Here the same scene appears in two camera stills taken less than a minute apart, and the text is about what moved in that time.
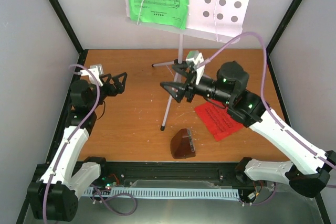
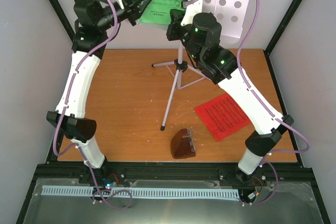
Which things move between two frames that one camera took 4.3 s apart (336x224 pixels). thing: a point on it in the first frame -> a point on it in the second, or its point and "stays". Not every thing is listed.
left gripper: [119, 88] -> [132, 7]
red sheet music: [217, 118] stays
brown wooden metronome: [181, 145] stays
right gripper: [180, 87] -> [176, 17]
